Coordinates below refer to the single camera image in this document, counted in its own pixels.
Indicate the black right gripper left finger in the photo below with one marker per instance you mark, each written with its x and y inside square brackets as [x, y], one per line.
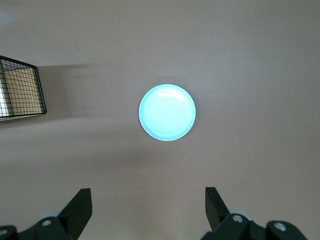
[75, 212]

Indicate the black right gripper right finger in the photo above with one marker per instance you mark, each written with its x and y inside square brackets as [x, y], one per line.
[217, 215]

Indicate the light blue round plate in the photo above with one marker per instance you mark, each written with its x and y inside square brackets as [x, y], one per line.
[167, 112]

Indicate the brown table mat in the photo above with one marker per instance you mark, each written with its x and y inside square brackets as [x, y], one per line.
[250, 75]

